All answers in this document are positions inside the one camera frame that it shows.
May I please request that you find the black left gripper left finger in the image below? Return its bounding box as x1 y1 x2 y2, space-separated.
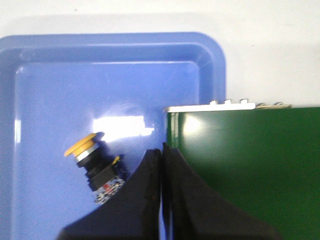
57 149 161 240

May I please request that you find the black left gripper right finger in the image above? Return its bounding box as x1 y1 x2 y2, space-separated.
161 143 282 240

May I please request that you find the yellow push button switch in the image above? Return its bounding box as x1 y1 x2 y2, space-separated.
64 131 128 205

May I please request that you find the green conveyor belt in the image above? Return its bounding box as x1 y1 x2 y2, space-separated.
167 107 320 240

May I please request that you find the blue plastic tray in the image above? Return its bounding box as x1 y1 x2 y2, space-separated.
0 32 226 240

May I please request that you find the aluminium conveyor frame rail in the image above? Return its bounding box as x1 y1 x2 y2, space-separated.
165 98 292 113

